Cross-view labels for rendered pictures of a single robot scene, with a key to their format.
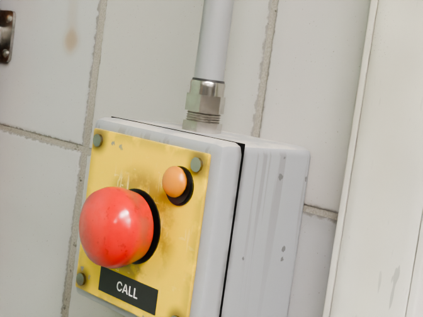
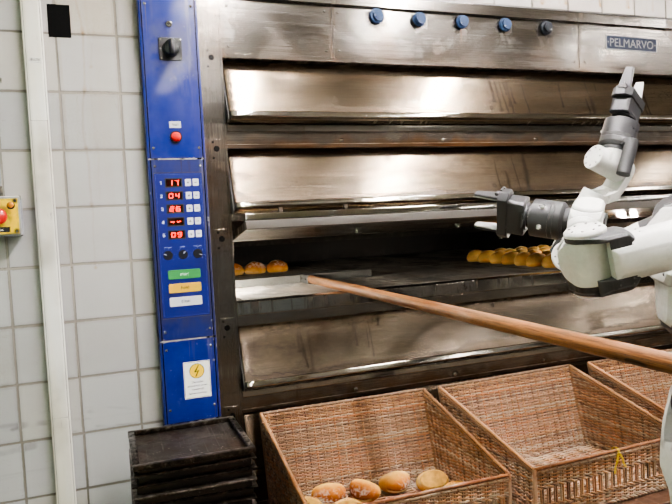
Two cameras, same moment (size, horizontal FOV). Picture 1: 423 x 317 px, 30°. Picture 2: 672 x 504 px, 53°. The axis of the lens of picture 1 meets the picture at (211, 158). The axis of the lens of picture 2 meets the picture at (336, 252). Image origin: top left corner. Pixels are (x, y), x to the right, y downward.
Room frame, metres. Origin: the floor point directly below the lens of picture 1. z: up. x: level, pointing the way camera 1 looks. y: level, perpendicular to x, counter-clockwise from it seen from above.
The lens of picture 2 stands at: (-1.06, 1.20, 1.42)
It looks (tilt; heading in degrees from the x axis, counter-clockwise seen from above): 3 degrees down; 295
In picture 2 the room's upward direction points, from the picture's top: 3 degrees counter-clockwise
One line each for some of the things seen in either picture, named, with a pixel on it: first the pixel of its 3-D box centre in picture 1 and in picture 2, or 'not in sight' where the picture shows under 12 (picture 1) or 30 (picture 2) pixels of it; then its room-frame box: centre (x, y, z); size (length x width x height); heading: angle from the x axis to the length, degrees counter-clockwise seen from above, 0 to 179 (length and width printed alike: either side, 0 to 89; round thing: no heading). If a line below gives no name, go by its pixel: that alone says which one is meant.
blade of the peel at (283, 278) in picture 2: not in sight; (289, 275); (0.22, -1.13, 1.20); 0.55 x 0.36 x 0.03; 46
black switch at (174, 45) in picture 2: not in sight; (170, 38); (0.10, -0.31, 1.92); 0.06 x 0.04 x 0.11; 46
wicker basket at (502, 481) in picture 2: not in sight; (378, 467); (-0.38, -0.49, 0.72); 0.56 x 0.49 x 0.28; 45
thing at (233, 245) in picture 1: (186, 223); (0, 216); (0.42, 0.01, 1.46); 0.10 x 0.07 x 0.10; 46
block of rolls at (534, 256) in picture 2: not in sight; (548, 254); (-0.68, -1.82, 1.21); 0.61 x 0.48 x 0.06; 136
